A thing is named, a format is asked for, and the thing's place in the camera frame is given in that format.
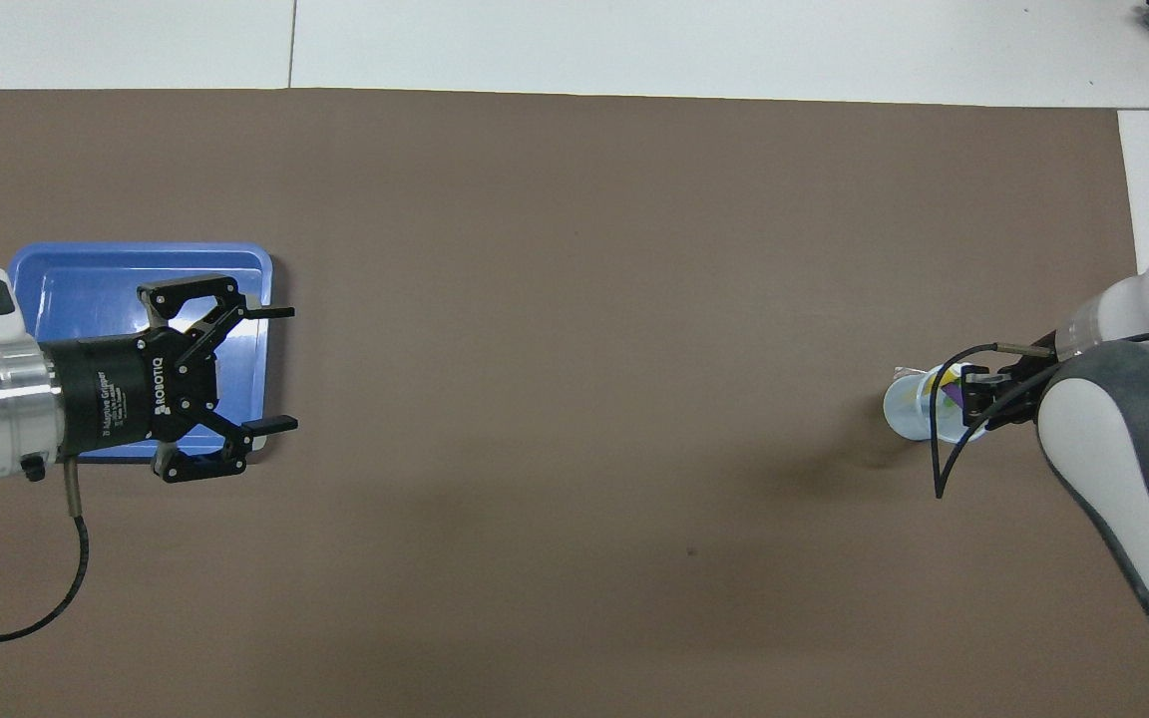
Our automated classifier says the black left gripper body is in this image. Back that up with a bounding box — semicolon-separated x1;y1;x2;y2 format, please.
41;327;219;460

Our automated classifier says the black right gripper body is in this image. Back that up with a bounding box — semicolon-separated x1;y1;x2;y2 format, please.
998;357;1062;428

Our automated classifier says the blue plastic tray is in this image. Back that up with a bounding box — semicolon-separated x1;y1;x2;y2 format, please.
8;242;274;462

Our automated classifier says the translucent pale blue cup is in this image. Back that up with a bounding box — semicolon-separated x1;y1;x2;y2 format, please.
882;364;996;445

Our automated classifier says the brown table mat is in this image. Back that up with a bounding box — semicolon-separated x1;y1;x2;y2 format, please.
0;88;1149;718

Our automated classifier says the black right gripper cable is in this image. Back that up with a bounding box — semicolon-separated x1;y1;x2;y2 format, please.
932;334;1149;500

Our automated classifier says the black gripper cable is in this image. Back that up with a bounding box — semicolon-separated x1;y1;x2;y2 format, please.
0;459;92;642
932;334;1149;500

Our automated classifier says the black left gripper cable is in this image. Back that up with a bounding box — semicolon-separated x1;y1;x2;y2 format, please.
0;459;92;642

